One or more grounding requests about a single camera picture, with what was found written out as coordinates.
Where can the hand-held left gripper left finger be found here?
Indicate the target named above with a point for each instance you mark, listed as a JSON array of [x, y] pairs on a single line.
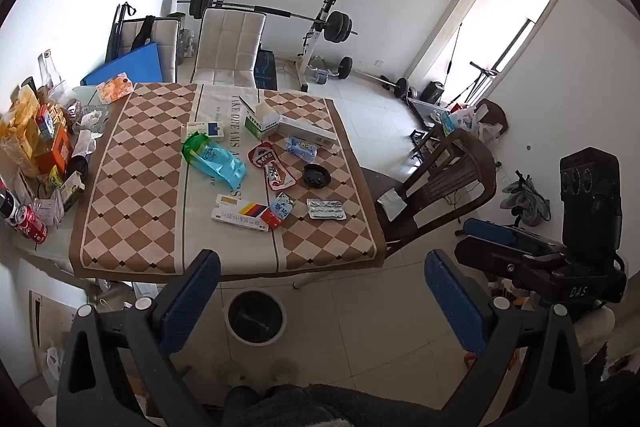
[[192, 302]]

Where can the red soda can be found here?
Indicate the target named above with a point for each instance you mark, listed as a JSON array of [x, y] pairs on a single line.
[[32, 223]]

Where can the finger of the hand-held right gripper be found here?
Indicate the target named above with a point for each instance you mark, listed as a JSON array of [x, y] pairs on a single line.
[[485, 257], [492, 231]]

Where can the white tissue sheet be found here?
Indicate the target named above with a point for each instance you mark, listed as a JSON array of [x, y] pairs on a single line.
[[392, 203]]

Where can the white quilted chair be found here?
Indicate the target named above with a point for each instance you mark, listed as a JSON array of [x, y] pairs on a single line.
[[230, 42], [162, 42]]

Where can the grey fuzzy slipper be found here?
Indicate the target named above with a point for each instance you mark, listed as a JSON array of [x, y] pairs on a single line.
[[283, 369], [232, 371]]

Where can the white weight rack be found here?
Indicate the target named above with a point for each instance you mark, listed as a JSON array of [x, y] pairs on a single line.
[[312, 42]]

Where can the white round trash bin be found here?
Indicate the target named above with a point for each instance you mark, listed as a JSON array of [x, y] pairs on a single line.
[[255, 319]]

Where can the long white carton box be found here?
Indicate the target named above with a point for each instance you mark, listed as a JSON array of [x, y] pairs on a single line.
[[305, 130]]

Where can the small blue white packet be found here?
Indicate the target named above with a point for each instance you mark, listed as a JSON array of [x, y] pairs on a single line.
[[281, 208]]

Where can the orange box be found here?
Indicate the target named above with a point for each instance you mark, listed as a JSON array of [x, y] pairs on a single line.
[[55, 149]]

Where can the black blue bag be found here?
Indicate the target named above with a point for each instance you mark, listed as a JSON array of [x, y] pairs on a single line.
[[265, 69]]

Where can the green white medicine box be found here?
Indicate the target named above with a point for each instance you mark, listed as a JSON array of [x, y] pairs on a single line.
[[260, 122]]

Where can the blue white wrapper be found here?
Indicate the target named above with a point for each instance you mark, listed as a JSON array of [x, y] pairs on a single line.
[[300, 147]]

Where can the small barbell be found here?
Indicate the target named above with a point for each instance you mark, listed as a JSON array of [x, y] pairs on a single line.
[[345, 68]]

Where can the white box rainbow stripe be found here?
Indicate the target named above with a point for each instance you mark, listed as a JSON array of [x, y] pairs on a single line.
[[235, 213]]

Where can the white crumpled tissue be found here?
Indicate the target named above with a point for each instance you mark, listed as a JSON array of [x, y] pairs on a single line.
[[85, 143]]

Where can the white door frame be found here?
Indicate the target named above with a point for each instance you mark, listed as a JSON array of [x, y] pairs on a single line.
[[450, 14]]

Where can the green teal plastic bag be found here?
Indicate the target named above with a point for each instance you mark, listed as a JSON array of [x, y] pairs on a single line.
[[220, 162]]

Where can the black can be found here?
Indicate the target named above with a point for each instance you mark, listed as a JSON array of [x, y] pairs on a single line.
[[7, 203]]

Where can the green white drink carton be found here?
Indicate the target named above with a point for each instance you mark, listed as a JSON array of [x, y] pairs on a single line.
[[70, 192]]

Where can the clear acrylic stand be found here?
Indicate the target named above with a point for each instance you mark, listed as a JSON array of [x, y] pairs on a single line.
[[50, 67]]

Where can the barbell with black plates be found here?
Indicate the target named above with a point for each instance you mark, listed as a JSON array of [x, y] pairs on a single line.
[[202, 2]]

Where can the person's dark fuzzy pants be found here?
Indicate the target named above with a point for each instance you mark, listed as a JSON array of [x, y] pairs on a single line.
[[350, 409]]

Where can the grey cloth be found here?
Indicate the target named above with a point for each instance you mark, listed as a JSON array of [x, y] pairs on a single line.
[[525, 204]]

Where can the silver blister pack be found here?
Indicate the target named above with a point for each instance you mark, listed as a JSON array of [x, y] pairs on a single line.
[[325, 209]]

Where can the white box blue label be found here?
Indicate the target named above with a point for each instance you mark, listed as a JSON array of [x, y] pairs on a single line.
[[202, 129]]

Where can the white plastic bag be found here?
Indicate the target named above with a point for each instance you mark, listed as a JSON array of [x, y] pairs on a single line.
[[465, 117]]

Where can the red white snack packet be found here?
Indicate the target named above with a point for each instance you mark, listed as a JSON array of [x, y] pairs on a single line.
[[262, 155], [277, 176]]

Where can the blue foam mat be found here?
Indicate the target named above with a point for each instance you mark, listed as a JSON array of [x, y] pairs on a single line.
[[130, 67]]

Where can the brown checked tablecloth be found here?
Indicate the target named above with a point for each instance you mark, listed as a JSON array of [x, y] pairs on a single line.
[[140, 187]]

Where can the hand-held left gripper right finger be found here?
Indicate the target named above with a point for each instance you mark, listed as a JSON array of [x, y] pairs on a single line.
[[455, 302]]

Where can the orange snack bag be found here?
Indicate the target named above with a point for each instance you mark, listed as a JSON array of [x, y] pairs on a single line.
[[115, 89]]

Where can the black cylinder speaker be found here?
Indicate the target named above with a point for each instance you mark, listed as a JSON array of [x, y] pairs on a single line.
[[432, 92]]

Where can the black round lid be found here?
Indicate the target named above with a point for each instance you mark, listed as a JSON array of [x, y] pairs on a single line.
[[316, 176]]

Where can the brown plastic chair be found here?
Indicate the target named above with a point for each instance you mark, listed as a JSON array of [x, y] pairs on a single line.
[[450, 177]]

